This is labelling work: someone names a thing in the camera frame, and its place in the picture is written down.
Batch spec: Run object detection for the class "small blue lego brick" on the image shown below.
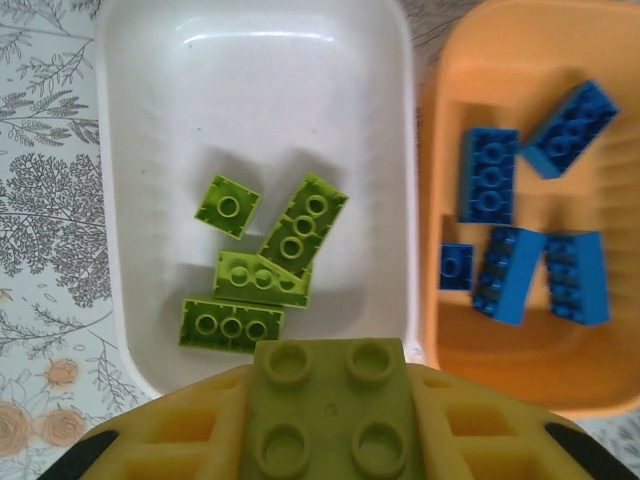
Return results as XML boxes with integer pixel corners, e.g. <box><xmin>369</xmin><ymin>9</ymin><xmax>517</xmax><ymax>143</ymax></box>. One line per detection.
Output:
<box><xmin>438</xmin><ymin>243</ymin><xmax>475</xmax><ymax>292</ymax></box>

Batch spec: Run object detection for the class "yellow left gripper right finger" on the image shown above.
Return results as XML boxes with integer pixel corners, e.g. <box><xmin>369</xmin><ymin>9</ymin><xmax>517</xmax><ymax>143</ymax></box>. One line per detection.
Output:
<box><xmin>403</xmin><ymin>363</ymin><xmax>637</xmax><ymax>480</ymax></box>

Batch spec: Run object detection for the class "white plastic container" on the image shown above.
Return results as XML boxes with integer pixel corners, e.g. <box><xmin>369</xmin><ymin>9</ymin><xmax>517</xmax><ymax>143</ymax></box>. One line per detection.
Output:
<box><xmin>93</xmin><ymin>0</ymin><xmax>421</xmax><ymax>401</ymax></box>

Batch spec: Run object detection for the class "orange plastic container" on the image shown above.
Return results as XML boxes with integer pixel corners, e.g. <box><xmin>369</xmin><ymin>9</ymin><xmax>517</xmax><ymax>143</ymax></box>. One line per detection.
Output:
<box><xmin>418</xmin><ymin>0</ymin><xmax>640</xmax><ymax>421</ymax></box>

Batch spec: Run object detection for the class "small green lego brick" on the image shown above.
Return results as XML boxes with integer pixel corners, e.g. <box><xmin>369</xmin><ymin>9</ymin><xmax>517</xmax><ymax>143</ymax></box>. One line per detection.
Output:
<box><xmin>193</xmin><ymin>173</ymin><xmax>263</xmax><ymax>240</ymax></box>

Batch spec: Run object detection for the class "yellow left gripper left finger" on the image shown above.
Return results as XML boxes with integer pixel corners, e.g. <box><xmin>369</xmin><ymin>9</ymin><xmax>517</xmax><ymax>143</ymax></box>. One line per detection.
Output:
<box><xmin>29</xmin><ymin>364</ymin><xmax>259</xmax><ymax>480</ymax></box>

